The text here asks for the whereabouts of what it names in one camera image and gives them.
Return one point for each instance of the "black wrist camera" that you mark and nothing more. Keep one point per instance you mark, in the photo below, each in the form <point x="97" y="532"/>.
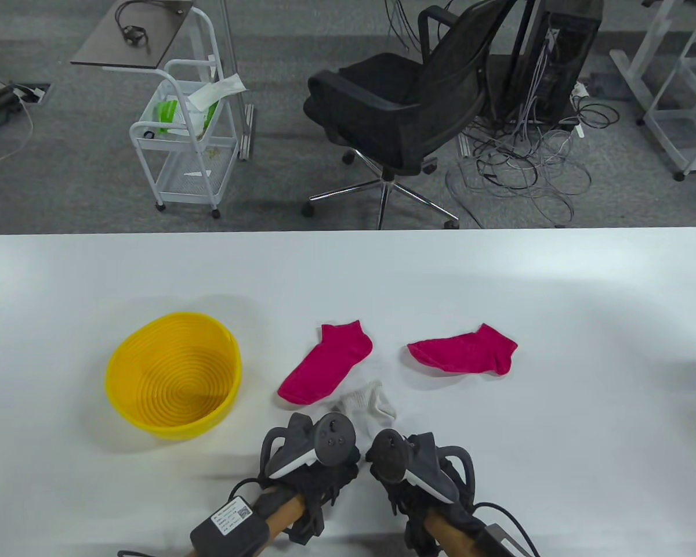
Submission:
<point x="420" y="539"/>
<point x="307" y="531"/>

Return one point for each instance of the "black office chair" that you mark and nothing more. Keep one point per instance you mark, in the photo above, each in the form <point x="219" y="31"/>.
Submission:
<point x="383" y="98"/>

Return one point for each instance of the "green and white wipes pack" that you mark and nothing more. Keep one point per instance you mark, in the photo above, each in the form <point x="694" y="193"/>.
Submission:
<point x="167" y="113"/>

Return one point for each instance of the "black and white controller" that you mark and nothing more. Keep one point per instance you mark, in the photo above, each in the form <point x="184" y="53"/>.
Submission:
<point x="333" y="438"/>
<point x="391" y="455"/>

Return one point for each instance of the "floor socket box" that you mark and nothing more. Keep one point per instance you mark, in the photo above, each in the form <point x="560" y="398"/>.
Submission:
<point x="35" y="93"/>

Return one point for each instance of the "white metal rack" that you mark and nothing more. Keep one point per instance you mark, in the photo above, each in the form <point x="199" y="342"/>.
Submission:
<point x="673" y="125"/>

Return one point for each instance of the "person's left forearm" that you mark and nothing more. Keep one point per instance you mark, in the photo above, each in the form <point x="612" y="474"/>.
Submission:
<point x="278" y="510"/>

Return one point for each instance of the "black computer tower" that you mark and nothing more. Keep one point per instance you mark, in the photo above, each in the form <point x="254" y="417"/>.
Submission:
<point x="574" y="52"/>

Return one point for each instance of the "yellow ribbed basket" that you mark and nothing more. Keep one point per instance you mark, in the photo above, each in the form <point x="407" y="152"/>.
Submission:
<point x="174" y="371"/>

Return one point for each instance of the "dark brown side table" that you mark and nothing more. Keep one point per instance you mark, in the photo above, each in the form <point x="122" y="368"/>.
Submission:
<point x="127" y="40"/>

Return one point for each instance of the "white paper sheet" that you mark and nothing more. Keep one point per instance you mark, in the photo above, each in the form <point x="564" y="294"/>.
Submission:
<point x="220" y="90"/>

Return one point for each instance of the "black box with white label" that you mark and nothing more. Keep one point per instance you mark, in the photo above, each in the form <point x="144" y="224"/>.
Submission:
<point x="226" y="531"/>
<point x="496" y="542"/>

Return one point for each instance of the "person's left hand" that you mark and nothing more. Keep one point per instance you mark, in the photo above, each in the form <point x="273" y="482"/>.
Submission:
<point x="325" y="481"/>

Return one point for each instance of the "grey metal post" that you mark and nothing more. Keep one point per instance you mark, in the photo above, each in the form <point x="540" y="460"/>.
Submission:
<point x="235" y="69"/>

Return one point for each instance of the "pink sock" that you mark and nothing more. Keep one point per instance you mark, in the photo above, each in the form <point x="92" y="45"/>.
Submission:
<point x="470" y="351"/>
<point x="330" y="360"/>

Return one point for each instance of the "white power strip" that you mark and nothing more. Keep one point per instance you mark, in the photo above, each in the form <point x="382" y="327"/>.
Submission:
<point x="580" y="90"/>

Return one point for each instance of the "white desk frame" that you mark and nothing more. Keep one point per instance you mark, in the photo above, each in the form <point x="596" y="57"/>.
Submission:
<point x="632" y="69"/>

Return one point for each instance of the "person's right hand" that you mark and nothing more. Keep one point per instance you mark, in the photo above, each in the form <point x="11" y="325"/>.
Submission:
<point x="417" y="502"/>

